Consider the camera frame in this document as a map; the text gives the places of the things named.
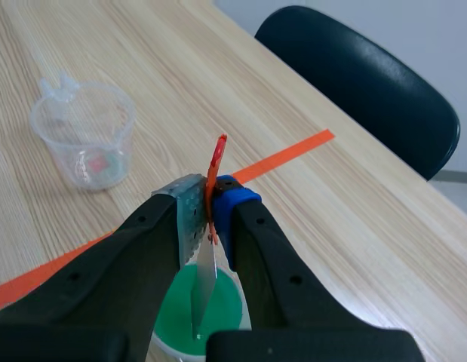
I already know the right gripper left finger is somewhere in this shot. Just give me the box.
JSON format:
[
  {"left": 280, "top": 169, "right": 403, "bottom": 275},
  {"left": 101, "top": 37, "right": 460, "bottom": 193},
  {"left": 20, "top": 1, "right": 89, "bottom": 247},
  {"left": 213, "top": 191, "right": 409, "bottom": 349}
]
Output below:
[{"left": 0, "top": 173, "right": 207, "bottom": 362}]

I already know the grey metal plate orange handle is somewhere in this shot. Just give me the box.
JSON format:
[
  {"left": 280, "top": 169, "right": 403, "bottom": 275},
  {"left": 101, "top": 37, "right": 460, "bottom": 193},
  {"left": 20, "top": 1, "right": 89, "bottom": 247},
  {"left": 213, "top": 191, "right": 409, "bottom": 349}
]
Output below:
[{"left": 189, "top": 133, "right": 229, "bottom": 340}]

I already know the clear beaker with liquid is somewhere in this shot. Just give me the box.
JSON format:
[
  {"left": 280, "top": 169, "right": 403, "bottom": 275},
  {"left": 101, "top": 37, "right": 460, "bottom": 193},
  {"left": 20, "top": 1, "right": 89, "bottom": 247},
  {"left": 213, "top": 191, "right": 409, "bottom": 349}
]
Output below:
[{"left": 149, "top": 262, "right": 253, "bottom": 362}]

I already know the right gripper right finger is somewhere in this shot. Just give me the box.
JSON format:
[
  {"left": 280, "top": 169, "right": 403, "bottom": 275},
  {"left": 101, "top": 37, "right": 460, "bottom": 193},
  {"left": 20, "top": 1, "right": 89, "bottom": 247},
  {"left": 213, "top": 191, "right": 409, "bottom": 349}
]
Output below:
[{"left": 205, "top": 174, "right": 426, "bottom": 362}]

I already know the empty clear plastic beaker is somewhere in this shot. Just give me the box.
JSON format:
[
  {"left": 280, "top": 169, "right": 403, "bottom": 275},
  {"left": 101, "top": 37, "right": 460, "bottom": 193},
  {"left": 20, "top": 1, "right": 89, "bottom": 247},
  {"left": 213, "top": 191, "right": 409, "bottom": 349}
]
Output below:
[{"left": 29, "top": 72, "right": 137, "bottom": 191}]

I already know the dark blue chair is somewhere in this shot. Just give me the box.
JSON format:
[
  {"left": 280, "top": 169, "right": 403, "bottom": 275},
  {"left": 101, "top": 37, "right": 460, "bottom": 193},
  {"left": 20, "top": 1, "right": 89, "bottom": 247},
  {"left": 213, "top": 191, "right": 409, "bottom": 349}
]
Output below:
[{"left": 254, "top": 5, "right": 462, "bottom": 181}]

